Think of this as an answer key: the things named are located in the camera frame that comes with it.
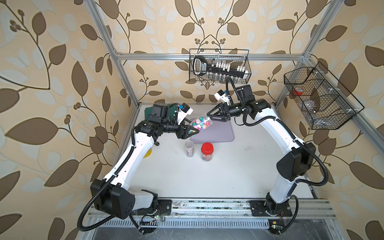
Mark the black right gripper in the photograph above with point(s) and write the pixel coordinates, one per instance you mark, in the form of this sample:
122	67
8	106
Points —
224	118

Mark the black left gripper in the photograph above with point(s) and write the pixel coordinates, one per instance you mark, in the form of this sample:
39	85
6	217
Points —
185	135

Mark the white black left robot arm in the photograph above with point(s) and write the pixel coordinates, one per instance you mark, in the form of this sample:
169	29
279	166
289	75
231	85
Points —
111	194

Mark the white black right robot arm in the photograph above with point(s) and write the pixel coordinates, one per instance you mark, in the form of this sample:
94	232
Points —
298	156

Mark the small clear sprinkles jar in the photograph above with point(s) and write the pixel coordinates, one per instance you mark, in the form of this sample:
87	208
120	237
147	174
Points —
189	147

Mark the red lid candy jar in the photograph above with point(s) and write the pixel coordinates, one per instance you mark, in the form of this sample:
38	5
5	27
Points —
207	150

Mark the lilac plastic tray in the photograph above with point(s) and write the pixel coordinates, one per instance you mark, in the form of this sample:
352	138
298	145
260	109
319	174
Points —
217	132

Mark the green plastic tool case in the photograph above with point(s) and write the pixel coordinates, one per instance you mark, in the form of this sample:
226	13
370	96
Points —
164	111

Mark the black socket set rack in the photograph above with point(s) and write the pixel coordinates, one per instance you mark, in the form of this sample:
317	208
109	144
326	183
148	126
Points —
220	66

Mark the yellow tape roll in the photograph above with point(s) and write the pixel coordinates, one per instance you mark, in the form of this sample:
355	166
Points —
148	153

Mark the red item in basket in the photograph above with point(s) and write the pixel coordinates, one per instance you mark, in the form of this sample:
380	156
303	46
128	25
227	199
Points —
297	91

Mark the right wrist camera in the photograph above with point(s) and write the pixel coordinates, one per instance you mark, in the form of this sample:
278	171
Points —
224	97

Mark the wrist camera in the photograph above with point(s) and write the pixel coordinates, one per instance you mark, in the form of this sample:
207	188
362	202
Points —
183	111
224	97

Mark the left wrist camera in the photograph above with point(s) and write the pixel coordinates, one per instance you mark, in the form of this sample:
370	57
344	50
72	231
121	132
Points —
183	111

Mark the black wire basket back wall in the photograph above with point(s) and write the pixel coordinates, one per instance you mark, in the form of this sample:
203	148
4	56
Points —
204	80

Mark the black wire basket wall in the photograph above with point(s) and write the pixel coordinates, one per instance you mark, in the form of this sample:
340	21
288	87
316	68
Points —
327	103
204	80

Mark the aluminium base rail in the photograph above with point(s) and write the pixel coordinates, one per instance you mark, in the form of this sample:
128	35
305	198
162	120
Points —
214	213

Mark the black wire basket right wall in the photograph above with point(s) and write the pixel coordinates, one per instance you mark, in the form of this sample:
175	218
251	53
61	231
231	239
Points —
327	103

